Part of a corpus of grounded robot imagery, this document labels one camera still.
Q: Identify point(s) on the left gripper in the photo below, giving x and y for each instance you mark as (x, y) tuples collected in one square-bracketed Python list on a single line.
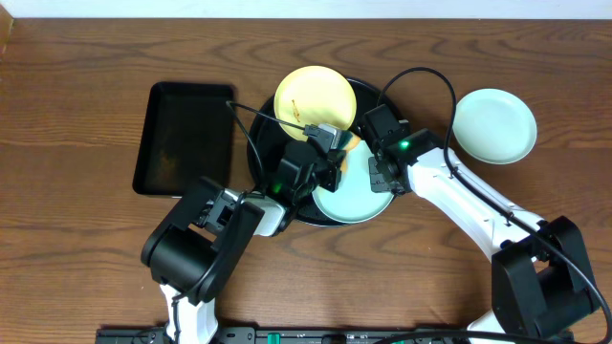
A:
[(332, 171)]

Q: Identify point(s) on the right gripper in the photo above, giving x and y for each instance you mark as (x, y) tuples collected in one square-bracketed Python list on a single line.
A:
[(376, 182)]

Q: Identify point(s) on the light blue plate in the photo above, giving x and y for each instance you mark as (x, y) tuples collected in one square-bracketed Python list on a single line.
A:
[(354, 201)]

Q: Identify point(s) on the yellow green sponge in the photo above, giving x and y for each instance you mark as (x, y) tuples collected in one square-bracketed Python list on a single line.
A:
[(349, 142)]

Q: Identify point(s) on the yellow plate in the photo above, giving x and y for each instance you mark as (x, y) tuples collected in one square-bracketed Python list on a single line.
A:
[(314, 95)]

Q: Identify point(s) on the pale green plate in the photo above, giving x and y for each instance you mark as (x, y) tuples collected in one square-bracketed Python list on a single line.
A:
[(495, 126)]

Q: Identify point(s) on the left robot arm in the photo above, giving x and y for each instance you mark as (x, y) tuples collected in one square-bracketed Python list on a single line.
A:
[(195, 249)]

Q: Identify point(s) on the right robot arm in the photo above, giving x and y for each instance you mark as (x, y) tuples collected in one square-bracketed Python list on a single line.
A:
[(542, 280)]

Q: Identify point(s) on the black round tray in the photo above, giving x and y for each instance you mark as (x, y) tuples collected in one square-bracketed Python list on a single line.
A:
[(270, 141)]

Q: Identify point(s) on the black rectangular tray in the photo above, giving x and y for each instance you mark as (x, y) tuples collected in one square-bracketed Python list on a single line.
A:
[(187, 134)]

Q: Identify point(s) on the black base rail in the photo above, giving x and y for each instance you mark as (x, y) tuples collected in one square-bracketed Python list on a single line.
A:
[(251, 335)]

